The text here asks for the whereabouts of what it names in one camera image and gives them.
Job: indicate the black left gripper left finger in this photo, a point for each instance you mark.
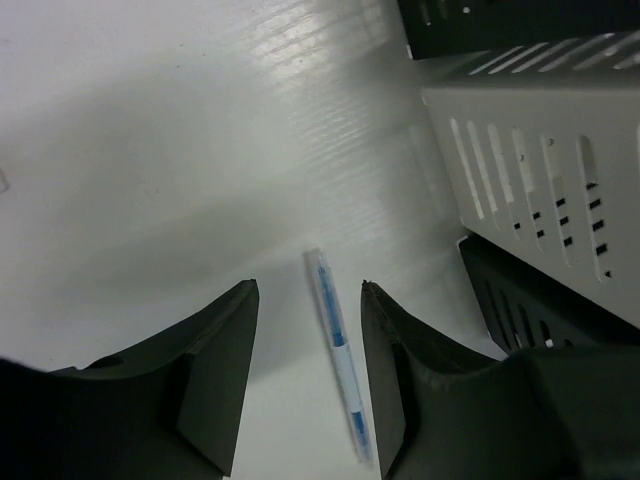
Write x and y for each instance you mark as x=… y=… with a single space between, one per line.
x=168 y=407

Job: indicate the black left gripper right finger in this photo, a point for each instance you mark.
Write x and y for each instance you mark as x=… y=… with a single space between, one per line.
x=444 y=411

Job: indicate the orange-capped clear tube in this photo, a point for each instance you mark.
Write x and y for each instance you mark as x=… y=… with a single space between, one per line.
x=4 y=183

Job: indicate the black slotted container near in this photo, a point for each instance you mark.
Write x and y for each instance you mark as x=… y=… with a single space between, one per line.
x=524 y=308

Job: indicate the black slotted container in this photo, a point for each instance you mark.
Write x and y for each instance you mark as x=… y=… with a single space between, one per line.
x=445 y=28
x=524 y=308

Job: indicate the white slotted container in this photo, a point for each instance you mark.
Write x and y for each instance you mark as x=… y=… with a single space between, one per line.
x=541 y=144

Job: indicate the black slotted container far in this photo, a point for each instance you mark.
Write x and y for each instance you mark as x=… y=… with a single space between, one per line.
x=445 y=28

